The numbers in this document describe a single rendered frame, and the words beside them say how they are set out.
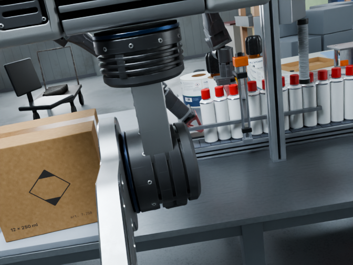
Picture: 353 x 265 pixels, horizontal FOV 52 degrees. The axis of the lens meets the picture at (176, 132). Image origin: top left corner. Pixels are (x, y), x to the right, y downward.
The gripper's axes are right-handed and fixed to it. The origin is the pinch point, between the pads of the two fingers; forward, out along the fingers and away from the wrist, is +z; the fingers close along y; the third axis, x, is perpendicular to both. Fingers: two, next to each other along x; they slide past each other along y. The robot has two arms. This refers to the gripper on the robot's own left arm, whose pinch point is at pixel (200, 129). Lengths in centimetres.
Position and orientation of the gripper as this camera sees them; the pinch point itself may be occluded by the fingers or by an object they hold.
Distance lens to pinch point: 137.0
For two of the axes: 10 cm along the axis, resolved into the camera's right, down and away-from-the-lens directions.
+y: -0.5, -3.5, 9.4
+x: -7.0, 6.8, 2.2
